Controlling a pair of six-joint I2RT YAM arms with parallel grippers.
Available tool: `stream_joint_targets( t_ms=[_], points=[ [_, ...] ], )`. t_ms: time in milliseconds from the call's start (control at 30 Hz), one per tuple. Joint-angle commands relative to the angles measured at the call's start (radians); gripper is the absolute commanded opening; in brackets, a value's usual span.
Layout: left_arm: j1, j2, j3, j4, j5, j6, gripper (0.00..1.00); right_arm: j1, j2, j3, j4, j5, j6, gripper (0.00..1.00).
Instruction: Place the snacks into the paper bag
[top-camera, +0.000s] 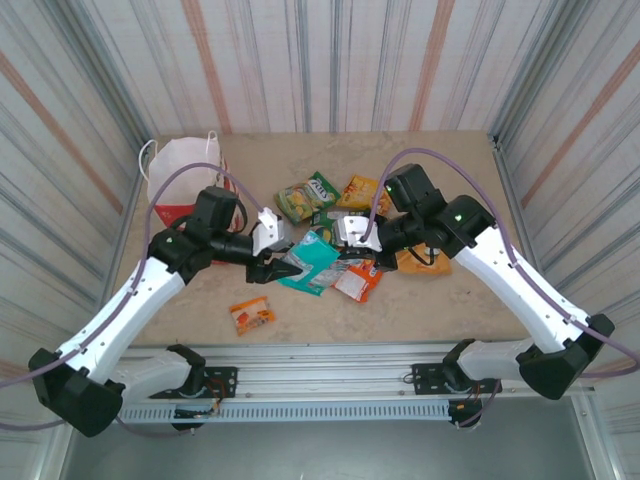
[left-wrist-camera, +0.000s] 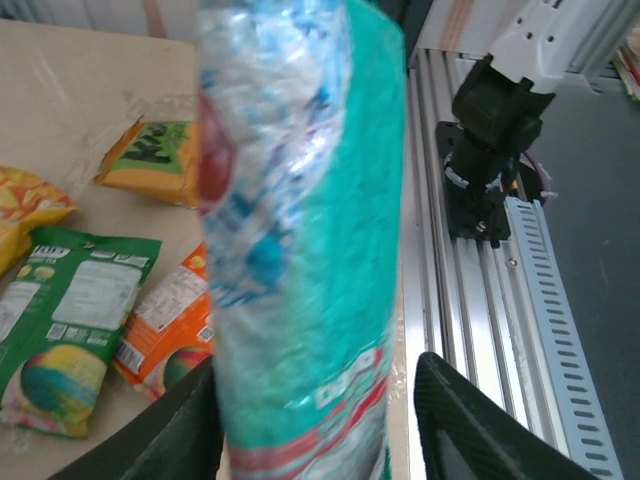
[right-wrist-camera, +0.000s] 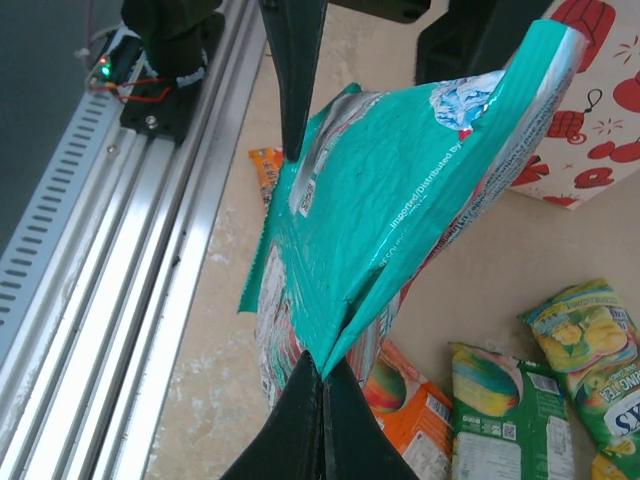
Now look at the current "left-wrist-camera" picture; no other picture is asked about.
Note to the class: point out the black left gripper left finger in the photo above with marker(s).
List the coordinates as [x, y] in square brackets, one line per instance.
[170, 440]

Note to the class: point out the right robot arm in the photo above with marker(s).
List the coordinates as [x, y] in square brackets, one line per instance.
[500, 100]

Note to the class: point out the teal and white snack bag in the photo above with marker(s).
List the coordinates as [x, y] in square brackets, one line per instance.
[325, 250]

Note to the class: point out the orange snack bag green print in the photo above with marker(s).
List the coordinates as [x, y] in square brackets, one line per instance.
[150, 170]

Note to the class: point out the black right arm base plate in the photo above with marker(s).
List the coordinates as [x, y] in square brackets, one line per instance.
[492, 225]

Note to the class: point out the orange fruit snack bag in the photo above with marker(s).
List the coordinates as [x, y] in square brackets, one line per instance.
[165, 320]

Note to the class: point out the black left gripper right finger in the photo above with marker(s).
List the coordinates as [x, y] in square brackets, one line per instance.
[460, 440]

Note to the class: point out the yellow chips snack bag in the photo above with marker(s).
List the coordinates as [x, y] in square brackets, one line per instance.
[25, 210]

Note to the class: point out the aluminium rail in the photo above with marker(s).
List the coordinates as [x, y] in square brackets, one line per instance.
[480, 310]

